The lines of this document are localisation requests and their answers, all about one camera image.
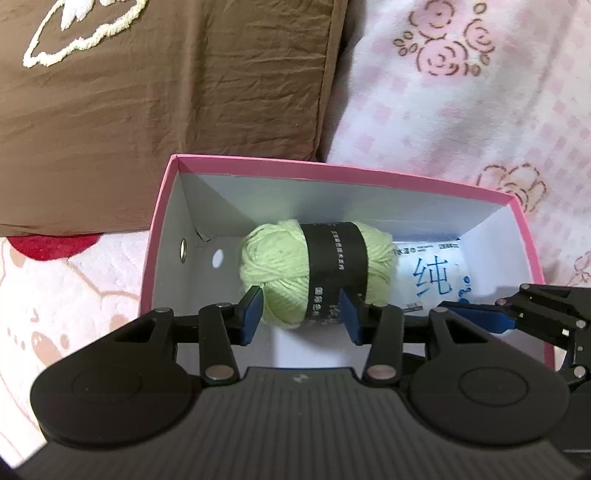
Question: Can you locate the pink cardboard box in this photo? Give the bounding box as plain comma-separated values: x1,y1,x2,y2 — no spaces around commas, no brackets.
139,154,555,370

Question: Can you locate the blue white wet wipes pack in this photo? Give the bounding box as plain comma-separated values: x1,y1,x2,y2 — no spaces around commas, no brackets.
390,239,497,315

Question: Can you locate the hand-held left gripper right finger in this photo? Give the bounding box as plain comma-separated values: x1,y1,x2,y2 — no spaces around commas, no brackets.
338,290,499,386

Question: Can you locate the pink checked pillow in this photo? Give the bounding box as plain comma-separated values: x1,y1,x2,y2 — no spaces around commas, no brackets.
318,0,591,296

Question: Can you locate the bear printed blanket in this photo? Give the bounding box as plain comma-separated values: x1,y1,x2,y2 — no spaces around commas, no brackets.
0,233,153,444

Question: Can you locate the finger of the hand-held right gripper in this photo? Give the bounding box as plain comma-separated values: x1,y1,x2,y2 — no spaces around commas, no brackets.
436,282,591,347
558,339,591,393

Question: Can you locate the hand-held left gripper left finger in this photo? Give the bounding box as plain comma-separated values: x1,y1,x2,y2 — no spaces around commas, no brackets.
111,286,265,385

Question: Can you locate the green yarn ball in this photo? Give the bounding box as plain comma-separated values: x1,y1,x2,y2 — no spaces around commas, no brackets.
239,219,400,329

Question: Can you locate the brown pillow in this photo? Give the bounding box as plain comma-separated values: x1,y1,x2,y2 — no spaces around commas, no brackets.
0,0,349,238

